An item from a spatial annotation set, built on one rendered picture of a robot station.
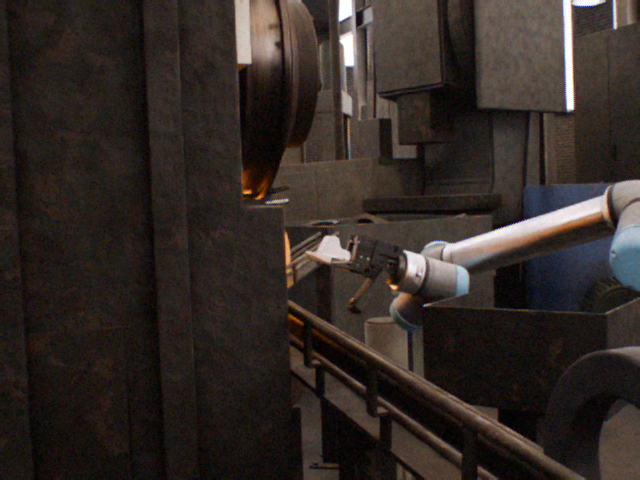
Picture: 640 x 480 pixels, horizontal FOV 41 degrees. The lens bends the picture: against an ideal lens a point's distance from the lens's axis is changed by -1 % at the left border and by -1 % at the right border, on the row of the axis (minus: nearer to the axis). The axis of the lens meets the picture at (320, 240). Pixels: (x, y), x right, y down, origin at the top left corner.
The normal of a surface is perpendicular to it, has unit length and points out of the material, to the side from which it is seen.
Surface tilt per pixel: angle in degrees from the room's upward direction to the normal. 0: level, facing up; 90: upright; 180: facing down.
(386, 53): 91
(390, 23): 91
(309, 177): 90
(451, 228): 90
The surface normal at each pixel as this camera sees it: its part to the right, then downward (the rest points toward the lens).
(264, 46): 0.34, -0.02
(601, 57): -0.91, 0.06
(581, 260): -0.20, 0.06
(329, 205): -0.77, 0.07
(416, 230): 0.58, 0.02
